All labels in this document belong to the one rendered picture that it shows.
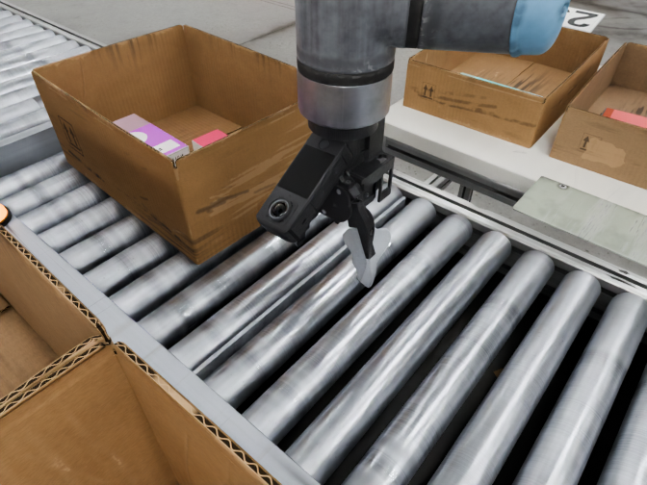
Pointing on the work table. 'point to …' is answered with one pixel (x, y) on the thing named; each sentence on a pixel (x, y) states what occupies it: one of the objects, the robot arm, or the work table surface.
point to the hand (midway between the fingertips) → (328, 265)
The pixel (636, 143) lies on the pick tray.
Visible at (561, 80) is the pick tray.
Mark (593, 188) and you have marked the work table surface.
